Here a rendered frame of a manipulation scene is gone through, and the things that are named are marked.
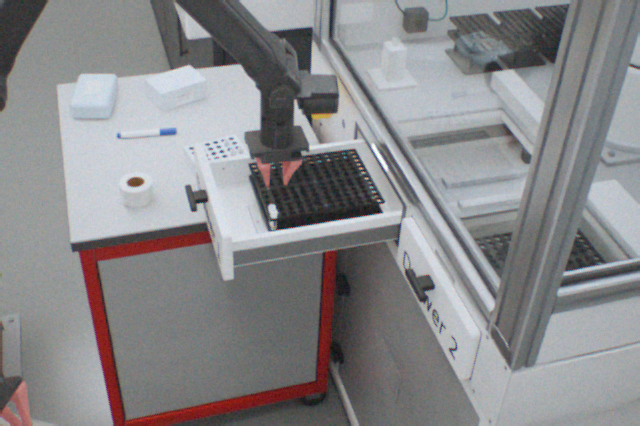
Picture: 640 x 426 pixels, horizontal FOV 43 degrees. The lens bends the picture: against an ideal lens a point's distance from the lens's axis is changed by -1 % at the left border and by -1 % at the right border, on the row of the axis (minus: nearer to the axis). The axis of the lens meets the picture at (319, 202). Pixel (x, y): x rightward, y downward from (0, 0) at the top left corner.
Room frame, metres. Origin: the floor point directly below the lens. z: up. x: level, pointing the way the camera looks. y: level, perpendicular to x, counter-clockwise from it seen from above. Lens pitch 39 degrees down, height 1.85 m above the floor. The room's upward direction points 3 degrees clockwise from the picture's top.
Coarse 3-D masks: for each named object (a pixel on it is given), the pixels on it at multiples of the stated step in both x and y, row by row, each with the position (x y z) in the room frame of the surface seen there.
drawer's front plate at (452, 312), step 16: (400, 240) 1.11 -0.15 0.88; (416, 240) 1.05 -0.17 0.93; (400, 256) 1.10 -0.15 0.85; (416, 256) 1.04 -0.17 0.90; (432, 256) 1.01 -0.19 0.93; (416, 272) 1.03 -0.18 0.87; (432, 272) 0.98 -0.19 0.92; (448, 288) 0.94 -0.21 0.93; (432, 304) 0.96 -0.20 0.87; (448, 304) 0.92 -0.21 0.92; (432, 320) 0.96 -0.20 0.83; (448, 320) 0.91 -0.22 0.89; (464, 320) 0.87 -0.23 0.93; (448, 336) 0.90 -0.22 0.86; (464, 336) 0.86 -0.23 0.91; (448, 352) 0.89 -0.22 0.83; (464, 352) 0.85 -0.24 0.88; (464, 368) 0.84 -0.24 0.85
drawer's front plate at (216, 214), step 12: (204, 156) 1.27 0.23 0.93; (204, 168) 1.23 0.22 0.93; (204, 180) 1.20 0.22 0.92; (216, 192) 1.16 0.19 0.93; (216, 204) 1.12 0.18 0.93; (216, 216) 1.09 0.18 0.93; (216, 228) 1.09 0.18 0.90; (228, 228) 1.06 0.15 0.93; (216, 240) 1.10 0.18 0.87; (228, 240) 1.04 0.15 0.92; (216, 252) 1.10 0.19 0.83; (228, 252) 1.04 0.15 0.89; (228, 264) 1.04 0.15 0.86; (228, 276) 1.04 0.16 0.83
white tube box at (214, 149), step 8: (232, 136) 1.53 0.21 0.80; (208, 144) 1.50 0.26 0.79; (216, 144) 1.49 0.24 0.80; (232, 144) 1.50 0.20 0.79; (240, 144) 1.50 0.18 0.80; (184, 152) 1.47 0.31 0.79; (192, 152) 1.46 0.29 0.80; (208, 152) 1.46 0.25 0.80; (216, 152) 1.46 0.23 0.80; (224, 152) 1.46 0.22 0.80; (184, 160) 1.47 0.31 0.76; (192, 160) 1.43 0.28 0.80; (192, 168) 1.43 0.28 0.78
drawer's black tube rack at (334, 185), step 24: (312, 168) 1.28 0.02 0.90; (336, 168) 1.29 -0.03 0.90; (288, 192) 1.20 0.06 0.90; (312, 192) 1.24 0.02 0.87; (336, 192) 1.22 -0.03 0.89; (360, 192) 1.21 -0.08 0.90; (264, 216) 1.16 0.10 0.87; (288, 216) 1.13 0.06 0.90; (312, 216) 1.17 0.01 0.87; (336, 216) 1.17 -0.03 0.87; (360, 216) 1.18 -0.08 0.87
